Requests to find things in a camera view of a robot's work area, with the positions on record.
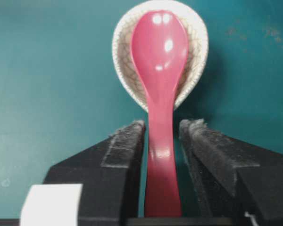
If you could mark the red plastic spoon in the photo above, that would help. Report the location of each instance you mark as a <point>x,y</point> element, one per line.
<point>159,49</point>

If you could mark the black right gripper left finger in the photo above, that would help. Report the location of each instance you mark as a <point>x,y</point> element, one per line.
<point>98,186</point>

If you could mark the crackle-glazed ceramic bowl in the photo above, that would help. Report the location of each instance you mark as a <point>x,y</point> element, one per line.
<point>197,55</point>

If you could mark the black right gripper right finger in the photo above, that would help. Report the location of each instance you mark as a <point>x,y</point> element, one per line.
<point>236,183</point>

